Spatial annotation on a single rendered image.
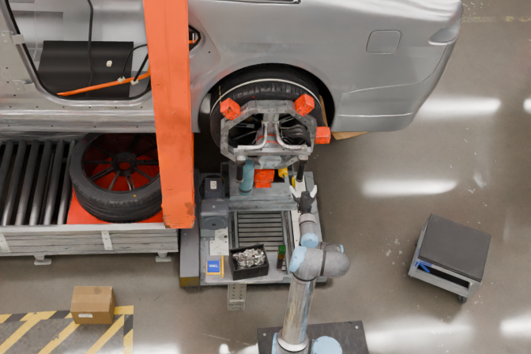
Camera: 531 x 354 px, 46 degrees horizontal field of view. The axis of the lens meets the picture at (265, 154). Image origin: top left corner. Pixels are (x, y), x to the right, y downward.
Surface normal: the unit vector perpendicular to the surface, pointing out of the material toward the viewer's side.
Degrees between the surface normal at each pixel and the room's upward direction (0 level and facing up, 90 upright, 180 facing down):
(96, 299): 0
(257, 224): 1
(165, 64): 90
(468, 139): 0
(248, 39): 90
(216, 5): 78
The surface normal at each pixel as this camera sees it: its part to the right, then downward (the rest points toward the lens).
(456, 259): 0.07, -0.62
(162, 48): 0.07, 0.78
